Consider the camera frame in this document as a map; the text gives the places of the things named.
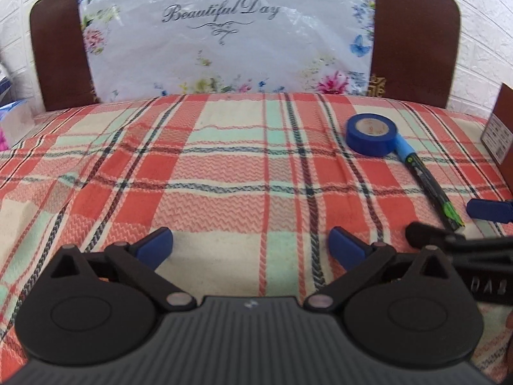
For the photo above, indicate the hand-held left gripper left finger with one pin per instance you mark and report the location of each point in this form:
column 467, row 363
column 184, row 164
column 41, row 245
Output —
column 156, row 245

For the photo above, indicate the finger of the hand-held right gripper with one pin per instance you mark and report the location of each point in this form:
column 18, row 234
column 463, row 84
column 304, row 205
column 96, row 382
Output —
column 489, row 210
column 433, row 234

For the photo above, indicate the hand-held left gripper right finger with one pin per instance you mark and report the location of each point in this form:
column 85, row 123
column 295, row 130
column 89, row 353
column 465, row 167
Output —
column 345, row 248

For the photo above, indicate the black marker with blue cap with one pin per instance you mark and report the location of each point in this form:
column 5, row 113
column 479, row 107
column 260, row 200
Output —
column 429, row 184

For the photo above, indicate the brown box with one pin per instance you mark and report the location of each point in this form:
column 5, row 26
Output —
column 499, row 136

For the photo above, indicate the blue tape roll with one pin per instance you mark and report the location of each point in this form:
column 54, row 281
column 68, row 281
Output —
column 360, row 140

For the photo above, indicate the plaid blanket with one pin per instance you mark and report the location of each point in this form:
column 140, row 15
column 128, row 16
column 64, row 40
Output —
column 240, row 168

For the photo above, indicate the brown wooden headboard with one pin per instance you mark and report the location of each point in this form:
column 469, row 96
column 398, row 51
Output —
column 412, row 48

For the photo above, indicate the floral tissue pack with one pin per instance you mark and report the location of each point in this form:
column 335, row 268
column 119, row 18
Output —
column 14, row 122

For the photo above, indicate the floral plastic bedding bag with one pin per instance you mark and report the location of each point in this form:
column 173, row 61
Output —
column 224, row 48

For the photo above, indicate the blue and white packet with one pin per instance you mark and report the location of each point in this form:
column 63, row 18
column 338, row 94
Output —
column 4, row 88

